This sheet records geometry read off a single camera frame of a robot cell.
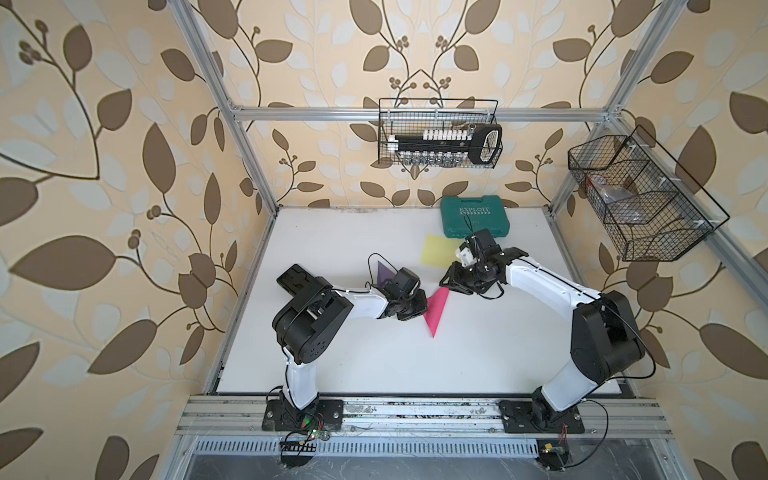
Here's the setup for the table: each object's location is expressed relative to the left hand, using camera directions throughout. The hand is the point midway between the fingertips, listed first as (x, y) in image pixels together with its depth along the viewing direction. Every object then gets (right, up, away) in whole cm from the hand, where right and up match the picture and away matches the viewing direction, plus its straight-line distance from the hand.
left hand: (427, 303), depth 92 cm
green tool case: (+15, +29, +20) cm, 38 cm away
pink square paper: (+3, -1, 0) cm, 3 cm away
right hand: (+4, +6, -4) cm, 9 cm away
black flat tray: (-43, +7, +4) cm, 44 cm away
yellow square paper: (+3, +17, -6) cm, 18 cm away
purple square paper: (-14, +8, +8) cm, 18 cm away
